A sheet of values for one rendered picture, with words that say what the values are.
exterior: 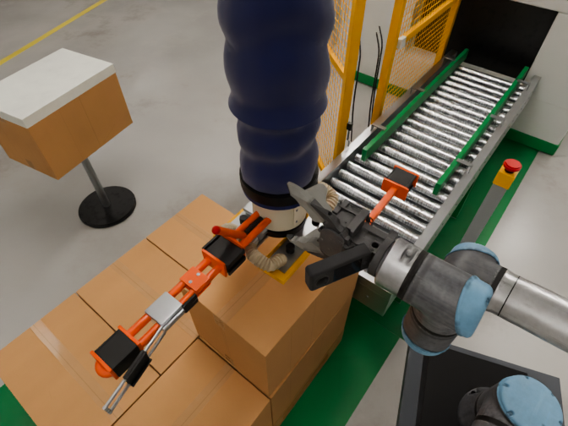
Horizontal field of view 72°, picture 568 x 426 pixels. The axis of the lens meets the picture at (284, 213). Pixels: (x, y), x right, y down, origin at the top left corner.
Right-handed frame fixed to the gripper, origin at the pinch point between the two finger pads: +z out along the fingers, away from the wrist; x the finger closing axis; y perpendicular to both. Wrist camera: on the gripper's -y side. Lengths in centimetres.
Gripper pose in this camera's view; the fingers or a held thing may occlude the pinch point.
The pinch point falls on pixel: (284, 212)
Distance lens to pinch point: 73.8
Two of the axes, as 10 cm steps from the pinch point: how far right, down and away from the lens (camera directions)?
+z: -8.0, -4.6, 4.0
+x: 0.0, -6.6, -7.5
